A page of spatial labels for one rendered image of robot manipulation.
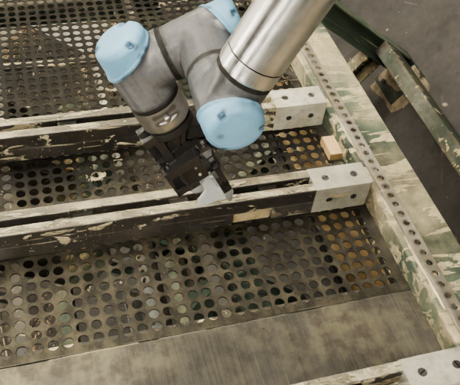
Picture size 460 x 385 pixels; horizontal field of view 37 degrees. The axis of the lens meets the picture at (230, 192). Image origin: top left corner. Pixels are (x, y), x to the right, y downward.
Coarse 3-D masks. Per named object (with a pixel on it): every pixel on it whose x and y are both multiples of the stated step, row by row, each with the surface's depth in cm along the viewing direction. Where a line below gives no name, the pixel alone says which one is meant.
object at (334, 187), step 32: (160, 192) 136; (192, 192) 136; (256, 192) 138; (288, 192) 139; (320, 192) 141; (352, 192) 144; (0, 224) 128; (32, 224) 127; (64, 224) 128; (96, 224) 129; (128, 224) 132; (160, 224) 134; (192, 224) 137; (224, 224) 140; (0, 256) 128
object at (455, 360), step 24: (408, 360) 115; (432, 360) 116; (456, 360) 116; (312, 384) 111; (336, 384) 111; (360, 384) 112; (384, 384) 116; (408, 384) 112; (432, 384) 113; (456, 384) 114
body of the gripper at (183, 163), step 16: (192, 112) 100; (176, 128) 98; (144, 144) 99; (160, 144) 100; (176, 144) 102; (192, 144) 103; (208, 144) 103; (160, 160) 104; (176, 160) 103; (192, 160) 102; (176, 176) 103; (192, 176) 105; (176, 192) 105
